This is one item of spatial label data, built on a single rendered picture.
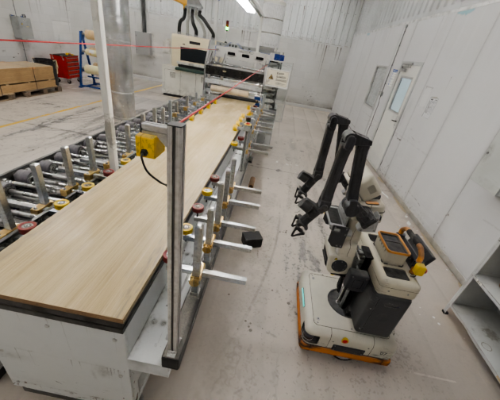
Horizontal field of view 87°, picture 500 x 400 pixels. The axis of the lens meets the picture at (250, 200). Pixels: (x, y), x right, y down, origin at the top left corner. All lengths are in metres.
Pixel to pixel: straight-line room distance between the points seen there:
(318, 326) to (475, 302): 1.70
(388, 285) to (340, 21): 11.17
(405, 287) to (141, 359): 1.50
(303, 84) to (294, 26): 2.09
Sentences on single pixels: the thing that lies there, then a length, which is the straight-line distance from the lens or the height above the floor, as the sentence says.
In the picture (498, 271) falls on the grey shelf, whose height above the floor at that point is 0.58.
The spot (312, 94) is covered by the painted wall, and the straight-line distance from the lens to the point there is 12.25.
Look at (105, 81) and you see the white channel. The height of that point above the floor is 1.54.
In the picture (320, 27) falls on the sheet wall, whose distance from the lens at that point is 12.19.
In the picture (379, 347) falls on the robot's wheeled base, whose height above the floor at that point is 0.25.
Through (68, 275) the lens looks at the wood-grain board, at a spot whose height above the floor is 0.90.
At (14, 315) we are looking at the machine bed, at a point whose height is 0.77.
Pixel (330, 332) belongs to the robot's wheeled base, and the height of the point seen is 0.27.
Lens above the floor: 1.90
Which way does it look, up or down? 30 degrees down
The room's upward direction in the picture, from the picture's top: 10 degrees clockwise
